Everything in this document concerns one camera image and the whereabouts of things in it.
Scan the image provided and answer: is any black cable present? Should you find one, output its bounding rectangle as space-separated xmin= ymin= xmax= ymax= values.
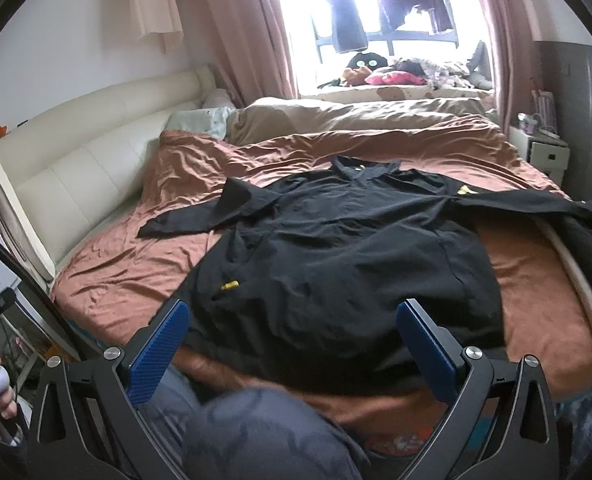
xmin=0 ymin=224 xmax=85 ymax=362

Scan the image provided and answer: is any pink curtain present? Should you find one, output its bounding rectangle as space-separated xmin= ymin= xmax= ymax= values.
xmin=480 ymin=0 xmax=542 ymax=131
xmin=187 ymin=0 xmax=298 ymax=105

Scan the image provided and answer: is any pale green pillow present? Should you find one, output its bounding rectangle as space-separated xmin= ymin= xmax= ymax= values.
xmin=165 ymin=106 xmax=234 ymax=140

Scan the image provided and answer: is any black plush toy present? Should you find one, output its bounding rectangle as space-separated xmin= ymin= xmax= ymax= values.
xmin=347 ymin=52 xmax=389 ymax=70

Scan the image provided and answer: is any pink right curtain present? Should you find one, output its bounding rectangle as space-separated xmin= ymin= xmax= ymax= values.
xmin=480 ymin=0 xmax=542 ymax=131

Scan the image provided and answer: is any white bedside cabinet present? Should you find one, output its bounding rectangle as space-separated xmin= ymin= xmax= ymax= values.
xmin=508 ymin=127 xmax=570 ymax=186

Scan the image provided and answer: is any large black garment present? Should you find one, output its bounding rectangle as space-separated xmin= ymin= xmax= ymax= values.
xmin=140 ymin=156 xmax=572 ymax=396

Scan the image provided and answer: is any pink cushion on windowsill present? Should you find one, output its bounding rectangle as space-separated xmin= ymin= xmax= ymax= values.
xmin=365 ymin=70 xmax=426 ymax=86

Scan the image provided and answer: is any cream padded headboard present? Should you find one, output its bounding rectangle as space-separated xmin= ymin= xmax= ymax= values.
xmin=0 ymin=65 xmax=217 ymax=282

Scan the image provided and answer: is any beige duvet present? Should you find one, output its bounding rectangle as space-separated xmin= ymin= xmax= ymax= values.
xmin=225 ymin=96 xmax=491 ymax=145

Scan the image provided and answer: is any cream hanging cloth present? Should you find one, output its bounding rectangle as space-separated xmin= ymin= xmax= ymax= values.
xmin=130 ymin=0 xmax=184 ymax=54

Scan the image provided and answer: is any pink left curtain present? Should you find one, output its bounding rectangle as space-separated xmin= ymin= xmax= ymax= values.
xmin=187 ymin=0 xmax=298 ymax=105

